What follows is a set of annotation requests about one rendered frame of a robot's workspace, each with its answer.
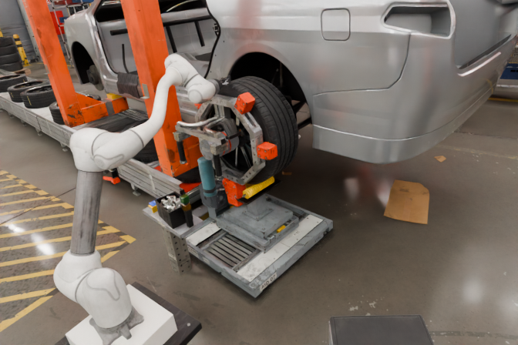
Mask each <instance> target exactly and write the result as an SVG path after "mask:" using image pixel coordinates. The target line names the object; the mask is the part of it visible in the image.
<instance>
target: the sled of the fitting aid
mask: <svg viewBox="0 0 518 345"><path fill-rule="evenodd" d="M224 212H225V211H223V212H222V213H221V214H220V215H218V216H216V217H215V220H216V224H217V226H219V227H220V228H221V229H224V230H225V231H227V232H229V233H231V234H232V235H234V236H236V237H237V238H239V239H242V240H243V241H244V242H246V243H249V244H250V245H252V246H254V247H256V248H257V249H259V250H261V251H262V252H264V253H266V252H267V251H268V250H270V249H271V248H272V247H274V246H275V245H276V244H278V243H279V242H280V241H281V240H283V238H285V237H286V236H287V235H288V234H290V233H291V232H292V231H294V230H295V229H296V228H298V227H299V219H298V217H297V216H294V215H293V216H292V217H291V218H290V219H289V220H288V221H287V222H285V223H284V224H282V225H281V226H279V227H278V228H277V229H276V230H275V231H274V232H272V233H271V234H269V235H268V236H267V237H265V238H263V237H261V236H259V235H257V234H256V233H253V232H251V231H250V230H248V229H245V228H244V227H242V226H240V225H238V224H236V223H234V222H232V221H230V220H229V219H227V218H225V217H224Z"/></svg>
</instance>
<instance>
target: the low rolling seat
mask: <svg viewBox="0 0 518 345"><path fill-rule="evenodd" d="M329 345H434V343H433V341H432V338H431V336H430V333H429V331H428V328H427V326H426V323H425V321H424V319H423V317H422V315H419V314H410V315H369V316H332V317H330V321H329Z"/></svg>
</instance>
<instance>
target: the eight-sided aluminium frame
mask: <svg viewBox="0 0 518 345"><path fill-rule="evenodd" d="M236 101H237V98H236V97H235V98H234V97H230V96H225V95H218V94H216V95H215V96H213V98H212V99H210V100H209V101H207V102H205V103H202V105H201V107H200V108H199V110H198V112H197V114H196V115H195V122H201V121H204V120H206V119H207V115H208V114H209V112H210V110H211V109H212V107H213V105H214V104H218V105H219V106H226V107H229V108H231V109H232V111H233V112H234V114H235V115H236V116H237V118H238V119H239V120H240V122H241V123H242V124H243V126H244V128H245V129H246V130H247V131H248V132H249V134H250V138H251V150H252V157H253V166H252V167H251V168H250V169H249V170H248V171H247V172H246V173H245V174H243V173H241V172H237V171H235V170H232V169H229V168H227V167H226V166H225V165H224V163H223V161H222V160H221V159H220V164H221V169H222V173H223V174H224V178H226V179H229V180H231V181H233V182H236V183H239V185H240V184H241V185H244V184H245V183H248V182H249V181H250V180H252V179H253V178H254V177H255V176H256V175H257V174H258V173H259V172H260V171H261V170H262V169H263V168H264V167H265V162H266V161H265V159H262V158H259V157H257V146H258V145H260V144H261V143H263V132H262V129H261V127H260V126H259V125H258V124H257V122H256V121H255V120H254V118H253V116H252V115H251V114H250V113H249V112H246V113H244V114H243V115H241V114H240V113H239V112H238V110H237V109H236V108H235V107H234V105H235V103H236ZM206 125H207V124H206ZM206 125H203V126H198V127H197V130H200V131H203V132H204V127H205V126H206Z"/></svg>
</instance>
